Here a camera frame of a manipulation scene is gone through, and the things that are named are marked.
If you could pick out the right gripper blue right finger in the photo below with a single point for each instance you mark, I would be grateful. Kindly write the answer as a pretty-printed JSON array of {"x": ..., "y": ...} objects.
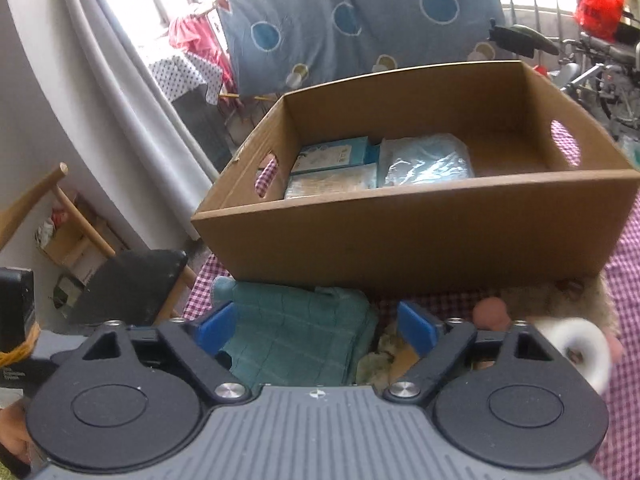
[{"x": 441, "y": 347}]

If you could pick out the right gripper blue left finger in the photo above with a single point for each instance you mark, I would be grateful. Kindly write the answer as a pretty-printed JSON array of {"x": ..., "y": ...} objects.
[{"x": 196, "y": 344}]

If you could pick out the gold tissue pack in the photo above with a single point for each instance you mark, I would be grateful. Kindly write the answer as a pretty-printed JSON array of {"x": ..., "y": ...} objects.
[{"x": 391, "y": 358}]

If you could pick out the teal towel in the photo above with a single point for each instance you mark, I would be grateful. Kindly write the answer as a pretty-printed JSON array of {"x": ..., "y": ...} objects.
[{"x": 287, "y": 336}]

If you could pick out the pink white plush toy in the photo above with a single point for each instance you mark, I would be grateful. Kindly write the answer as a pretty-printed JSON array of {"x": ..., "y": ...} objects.
[{"x": 576, "y": 316}]

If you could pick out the blue face mask pack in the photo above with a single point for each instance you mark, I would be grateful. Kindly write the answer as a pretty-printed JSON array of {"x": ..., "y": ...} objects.
[{"x": 427, "y": 159}]

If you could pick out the cotton swab plastic pack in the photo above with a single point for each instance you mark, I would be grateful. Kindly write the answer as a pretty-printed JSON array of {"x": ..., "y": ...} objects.
[{"x": 341, "y": 180}]

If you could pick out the blue rectangular carton box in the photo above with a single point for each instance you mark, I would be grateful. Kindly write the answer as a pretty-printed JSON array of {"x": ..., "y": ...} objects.
[{"x": 335, "y": 155}]

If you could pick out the black seat wooden chair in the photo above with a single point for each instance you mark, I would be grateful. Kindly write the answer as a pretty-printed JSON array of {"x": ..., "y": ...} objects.
[{"x": 136, "y": 288}]

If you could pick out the brown cardboard box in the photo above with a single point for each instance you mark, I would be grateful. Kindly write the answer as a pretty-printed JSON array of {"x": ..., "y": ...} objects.
[{"x": 547, "y": 200}]

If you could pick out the white curtain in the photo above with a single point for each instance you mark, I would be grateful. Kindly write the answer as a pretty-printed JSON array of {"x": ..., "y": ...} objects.
[{"x": 167, "y": 150}]

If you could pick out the purple checkered tablecloth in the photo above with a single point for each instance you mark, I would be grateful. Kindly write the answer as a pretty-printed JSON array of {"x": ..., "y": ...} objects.
[{"x": 618, "y": 457}]

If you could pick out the polka dot cloth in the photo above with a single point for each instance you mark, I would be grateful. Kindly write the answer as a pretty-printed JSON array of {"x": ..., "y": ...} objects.
[{"x": 183, "y": 72}]

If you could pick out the wheelchair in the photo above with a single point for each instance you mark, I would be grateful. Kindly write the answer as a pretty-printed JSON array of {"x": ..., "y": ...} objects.
[{"x": 602, "y": 77}]

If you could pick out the blue patterned hanging blanket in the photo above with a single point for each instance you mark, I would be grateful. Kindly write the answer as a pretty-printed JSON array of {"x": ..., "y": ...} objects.
[{"x": 277, "y": 46}]

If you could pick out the red plastic bag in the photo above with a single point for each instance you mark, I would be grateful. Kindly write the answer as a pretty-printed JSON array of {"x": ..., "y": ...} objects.
[{"x": 599, "y": 18}]

